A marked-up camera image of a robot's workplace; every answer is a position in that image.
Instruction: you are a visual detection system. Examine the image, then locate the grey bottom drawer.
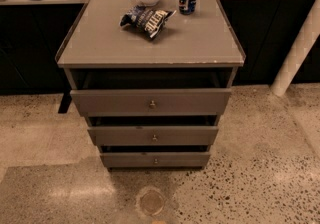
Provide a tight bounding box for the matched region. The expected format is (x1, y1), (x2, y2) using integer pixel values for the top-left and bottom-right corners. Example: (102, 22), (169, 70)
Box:
(100, 152), (210, 168)

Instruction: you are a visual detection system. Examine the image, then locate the grey drawer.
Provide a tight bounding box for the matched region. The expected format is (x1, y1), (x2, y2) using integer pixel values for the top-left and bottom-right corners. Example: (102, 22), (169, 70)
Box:
(88, 126), (218, 146)
(71, 88), (231, 117)
(100, 152), (210, 168)

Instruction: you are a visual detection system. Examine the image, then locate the grey drawer cabinet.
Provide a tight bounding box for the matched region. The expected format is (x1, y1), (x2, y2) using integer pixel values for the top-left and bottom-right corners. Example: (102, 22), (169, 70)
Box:
(58, 0), (245, 155)

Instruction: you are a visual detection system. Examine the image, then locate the grey top drawer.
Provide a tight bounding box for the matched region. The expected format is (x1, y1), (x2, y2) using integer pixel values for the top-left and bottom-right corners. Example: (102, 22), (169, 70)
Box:
(71, 88), (231, 117)

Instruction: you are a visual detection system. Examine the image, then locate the grey middle drawer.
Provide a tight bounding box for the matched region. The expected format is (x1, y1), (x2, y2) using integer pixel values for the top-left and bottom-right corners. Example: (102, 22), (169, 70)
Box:
(88, 126), (218, 146)

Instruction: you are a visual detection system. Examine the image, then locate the blue white chip bag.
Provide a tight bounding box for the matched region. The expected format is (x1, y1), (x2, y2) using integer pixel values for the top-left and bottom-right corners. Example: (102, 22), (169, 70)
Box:
(120, 5), (175, 40)

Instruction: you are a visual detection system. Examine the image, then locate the round floor plate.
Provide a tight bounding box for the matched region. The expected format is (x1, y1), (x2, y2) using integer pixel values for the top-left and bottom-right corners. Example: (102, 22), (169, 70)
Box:
(136, 187), (165, 216)

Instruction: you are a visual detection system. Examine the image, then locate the white diagonal pole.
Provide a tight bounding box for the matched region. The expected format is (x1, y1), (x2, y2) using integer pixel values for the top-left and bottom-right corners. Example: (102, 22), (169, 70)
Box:
(270, 0), (320, 97)

